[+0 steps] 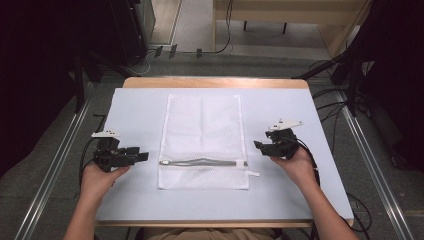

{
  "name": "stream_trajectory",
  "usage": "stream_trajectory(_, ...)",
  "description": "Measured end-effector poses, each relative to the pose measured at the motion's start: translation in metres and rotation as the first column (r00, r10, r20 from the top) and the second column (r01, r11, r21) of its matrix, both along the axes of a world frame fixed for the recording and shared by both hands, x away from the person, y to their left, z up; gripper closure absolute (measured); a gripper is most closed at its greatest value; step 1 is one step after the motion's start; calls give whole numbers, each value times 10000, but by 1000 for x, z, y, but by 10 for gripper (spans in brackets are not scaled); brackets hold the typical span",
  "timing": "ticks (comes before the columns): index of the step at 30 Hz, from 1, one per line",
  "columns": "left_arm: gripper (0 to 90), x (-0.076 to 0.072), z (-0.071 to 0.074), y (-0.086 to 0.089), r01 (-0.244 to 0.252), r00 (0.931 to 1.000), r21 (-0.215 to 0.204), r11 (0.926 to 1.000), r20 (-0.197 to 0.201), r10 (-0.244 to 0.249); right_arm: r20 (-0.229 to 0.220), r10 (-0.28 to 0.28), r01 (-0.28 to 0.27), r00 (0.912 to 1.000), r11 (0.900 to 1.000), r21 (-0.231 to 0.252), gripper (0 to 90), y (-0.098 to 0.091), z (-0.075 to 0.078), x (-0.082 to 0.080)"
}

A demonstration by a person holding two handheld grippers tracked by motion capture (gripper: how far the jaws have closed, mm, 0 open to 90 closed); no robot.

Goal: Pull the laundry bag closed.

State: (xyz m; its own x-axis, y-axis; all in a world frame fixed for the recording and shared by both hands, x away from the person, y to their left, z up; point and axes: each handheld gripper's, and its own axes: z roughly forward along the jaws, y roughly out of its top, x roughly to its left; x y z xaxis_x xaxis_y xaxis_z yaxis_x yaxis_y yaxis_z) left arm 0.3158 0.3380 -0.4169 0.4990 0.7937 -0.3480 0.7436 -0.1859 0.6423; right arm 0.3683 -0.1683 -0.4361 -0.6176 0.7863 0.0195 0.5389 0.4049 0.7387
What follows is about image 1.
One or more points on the person's left hand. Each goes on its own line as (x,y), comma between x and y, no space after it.
(96,181)

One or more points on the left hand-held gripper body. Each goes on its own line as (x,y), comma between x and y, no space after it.
(108,158)

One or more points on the wooden table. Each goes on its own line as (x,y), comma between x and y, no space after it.
(213,82)

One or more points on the light blue table mat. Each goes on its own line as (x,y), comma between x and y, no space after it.
(133,110)

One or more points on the person's beige pants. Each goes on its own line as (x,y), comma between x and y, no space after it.
(206,235)

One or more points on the black metal stand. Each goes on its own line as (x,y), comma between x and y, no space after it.
(79,86)
(351,86)

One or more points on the white mesh laundry bag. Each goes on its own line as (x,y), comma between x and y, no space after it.
(200,133)

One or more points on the metal floor rail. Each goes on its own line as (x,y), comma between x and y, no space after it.
(373,166)
(50,173)

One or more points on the light wooden bench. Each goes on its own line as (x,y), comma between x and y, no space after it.
(286,8)

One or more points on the person's right hand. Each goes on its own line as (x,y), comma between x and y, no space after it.
(298,168)

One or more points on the black curtain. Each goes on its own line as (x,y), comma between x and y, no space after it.
(396,66)
(30,66)

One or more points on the black cabinet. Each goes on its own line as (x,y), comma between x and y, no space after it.
(133,26)

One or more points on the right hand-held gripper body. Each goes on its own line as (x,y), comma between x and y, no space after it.
(283,143)

